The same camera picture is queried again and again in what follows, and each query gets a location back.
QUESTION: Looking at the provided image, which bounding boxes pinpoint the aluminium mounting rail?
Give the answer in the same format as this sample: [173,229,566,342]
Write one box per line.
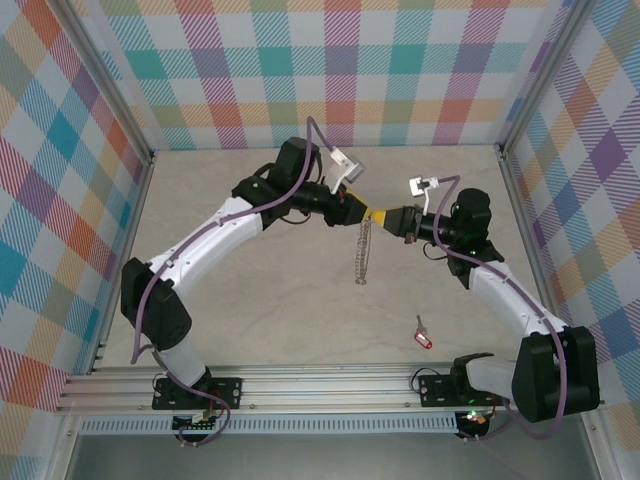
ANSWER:
[54,362,531,416]

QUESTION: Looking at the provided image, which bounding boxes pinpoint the aluminium side rail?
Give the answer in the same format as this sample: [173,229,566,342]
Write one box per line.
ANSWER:
[89,149,157,375]
[498,144,567,332]

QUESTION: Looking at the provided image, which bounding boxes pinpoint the aluminium corner post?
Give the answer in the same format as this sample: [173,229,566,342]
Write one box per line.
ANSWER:
[49,0,156,166]
[497,0,594,159]

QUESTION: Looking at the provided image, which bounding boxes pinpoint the small black electronics board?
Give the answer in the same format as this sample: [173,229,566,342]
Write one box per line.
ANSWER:
[457,408,491,436]
[171,412,224,434]

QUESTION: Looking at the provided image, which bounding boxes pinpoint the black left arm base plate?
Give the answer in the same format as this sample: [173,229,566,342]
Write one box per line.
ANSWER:
[152,374,245,412]

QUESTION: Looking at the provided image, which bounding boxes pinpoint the silver key with red tag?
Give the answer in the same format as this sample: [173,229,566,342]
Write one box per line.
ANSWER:
[413,314,437,350]

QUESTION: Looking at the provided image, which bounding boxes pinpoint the white slotted cable duct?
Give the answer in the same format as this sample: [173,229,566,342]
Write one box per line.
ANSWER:
[79,412,460,436]

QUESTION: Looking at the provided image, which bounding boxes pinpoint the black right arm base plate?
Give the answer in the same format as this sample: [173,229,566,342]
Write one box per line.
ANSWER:
[417,372,511,409]

